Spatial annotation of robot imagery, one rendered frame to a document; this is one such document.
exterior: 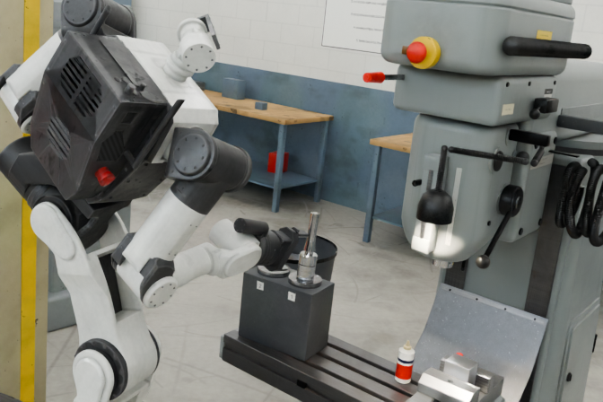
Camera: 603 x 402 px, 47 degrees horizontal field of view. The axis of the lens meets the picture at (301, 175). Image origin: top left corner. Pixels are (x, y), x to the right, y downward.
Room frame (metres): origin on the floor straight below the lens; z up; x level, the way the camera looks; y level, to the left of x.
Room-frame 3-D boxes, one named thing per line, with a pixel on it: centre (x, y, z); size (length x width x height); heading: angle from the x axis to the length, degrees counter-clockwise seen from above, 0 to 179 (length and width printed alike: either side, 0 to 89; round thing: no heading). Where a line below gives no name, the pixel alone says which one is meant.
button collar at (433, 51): (1.33, -0.21, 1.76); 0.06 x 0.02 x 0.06; 53
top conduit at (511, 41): (1.46, -0.48, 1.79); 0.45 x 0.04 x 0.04; 143
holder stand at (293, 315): (1.75, 0.01, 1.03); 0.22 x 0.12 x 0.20; 59
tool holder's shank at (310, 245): (1.73, -0.04, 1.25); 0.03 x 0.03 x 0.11
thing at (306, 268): (1.73, -0.04, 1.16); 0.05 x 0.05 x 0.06
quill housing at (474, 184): (1.52, -0.35, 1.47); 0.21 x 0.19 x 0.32; 53
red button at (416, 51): (1.31, -0.19, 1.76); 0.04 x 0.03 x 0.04; 53
